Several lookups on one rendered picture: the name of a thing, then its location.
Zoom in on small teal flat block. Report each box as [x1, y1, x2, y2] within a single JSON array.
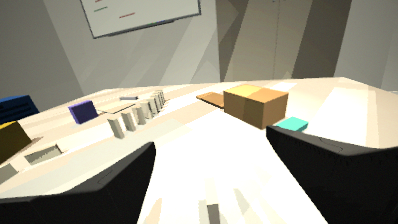
[[276, 116, 309, 131]]

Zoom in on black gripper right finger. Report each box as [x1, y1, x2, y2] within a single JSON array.
[[266, 125, 398, 224]]

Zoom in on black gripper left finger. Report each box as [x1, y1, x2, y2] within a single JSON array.
[[0, 141, 156, 224]]

